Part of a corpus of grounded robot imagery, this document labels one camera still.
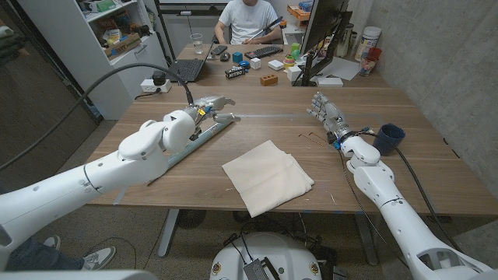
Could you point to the dark blue cup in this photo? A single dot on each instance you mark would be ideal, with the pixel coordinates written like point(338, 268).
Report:
point(387, 142)

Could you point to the black power adapter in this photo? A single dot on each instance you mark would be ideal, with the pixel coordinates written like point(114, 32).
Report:
point(158, 78)

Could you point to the black computer monitor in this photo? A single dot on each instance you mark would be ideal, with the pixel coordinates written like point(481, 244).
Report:
point(323, 23)

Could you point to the orange brick block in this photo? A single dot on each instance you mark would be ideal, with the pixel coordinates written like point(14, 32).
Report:
point(268, 80)

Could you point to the cardboard box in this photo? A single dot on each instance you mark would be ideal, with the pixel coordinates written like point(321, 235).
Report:
point(122, 46)

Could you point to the clear drinking glass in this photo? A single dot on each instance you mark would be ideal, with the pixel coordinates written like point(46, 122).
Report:
point(197, 44)

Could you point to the white shelf cabinet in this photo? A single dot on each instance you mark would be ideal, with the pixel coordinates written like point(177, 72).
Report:
point(89, 50)

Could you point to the small flat white box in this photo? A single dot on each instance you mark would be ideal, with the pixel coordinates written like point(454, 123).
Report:
point(276, 65)

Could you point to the green plastic object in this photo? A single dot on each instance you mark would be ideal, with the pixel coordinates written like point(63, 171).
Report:
point(295, 50)

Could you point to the white paper sheet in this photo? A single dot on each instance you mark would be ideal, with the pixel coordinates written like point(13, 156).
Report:
point(342, 69)

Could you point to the white round canister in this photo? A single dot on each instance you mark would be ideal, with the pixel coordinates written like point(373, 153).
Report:
point(367, 43)

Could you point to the person in blue jeans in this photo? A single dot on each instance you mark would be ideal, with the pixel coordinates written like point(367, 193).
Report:
point(39, 256)

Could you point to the black laptop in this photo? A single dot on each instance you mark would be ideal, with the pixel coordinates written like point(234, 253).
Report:
point(186, 70)

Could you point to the white square box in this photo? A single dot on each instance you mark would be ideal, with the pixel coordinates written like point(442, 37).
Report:
point(293, 74)

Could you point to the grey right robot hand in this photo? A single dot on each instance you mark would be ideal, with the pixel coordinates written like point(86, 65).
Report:
point(330, 114)

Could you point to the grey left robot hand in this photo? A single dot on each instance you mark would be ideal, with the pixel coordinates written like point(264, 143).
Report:
point(212, 103)

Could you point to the long flat white box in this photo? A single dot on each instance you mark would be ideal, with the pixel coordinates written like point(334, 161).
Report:
point(330, 82)

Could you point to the beige cloth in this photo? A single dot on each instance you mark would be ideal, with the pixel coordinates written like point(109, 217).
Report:
point(264, 175)

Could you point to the white cube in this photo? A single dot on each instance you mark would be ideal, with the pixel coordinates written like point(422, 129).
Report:
point(255, 64)

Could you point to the person in white t-shirt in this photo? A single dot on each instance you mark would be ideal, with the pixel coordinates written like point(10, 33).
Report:
point(247, 19)

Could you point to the black keyboard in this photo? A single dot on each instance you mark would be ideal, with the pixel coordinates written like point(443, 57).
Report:
point(264, 51)

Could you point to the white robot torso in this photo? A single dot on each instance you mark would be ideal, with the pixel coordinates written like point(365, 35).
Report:
point(272, 249)

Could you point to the blue cube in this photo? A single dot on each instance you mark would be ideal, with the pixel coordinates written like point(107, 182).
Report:
point(237, 57)

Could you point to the white power strip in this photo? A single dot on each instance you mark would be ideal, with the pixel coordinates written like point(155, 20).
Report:
point(148, 86)

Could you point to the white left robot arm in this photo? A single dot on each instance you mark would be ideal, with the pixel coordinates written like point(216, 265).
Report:
point(116, 167)

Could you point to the black Nitro box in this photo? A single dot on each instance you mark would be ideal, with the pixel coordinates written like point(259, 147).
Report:
point(235, 72)

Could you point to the orange tray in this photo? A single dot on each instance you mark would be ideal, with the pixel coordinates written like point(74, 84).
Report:
point(299, 12)

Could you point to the black smartphone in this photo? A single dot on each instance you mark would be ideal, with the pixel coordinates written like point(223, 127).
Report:
point(219, 50)

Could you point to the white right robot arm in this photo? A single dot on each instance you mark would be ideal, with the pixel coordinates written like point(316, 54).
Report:
point(400, 218)

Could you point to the black stick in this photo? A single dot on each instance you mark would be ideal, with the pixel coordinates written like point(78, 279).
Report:
point(268, 27)

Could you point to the black computer mouse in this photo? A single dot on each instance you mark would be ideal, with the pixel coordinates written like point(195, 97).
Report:
point(225, 57)

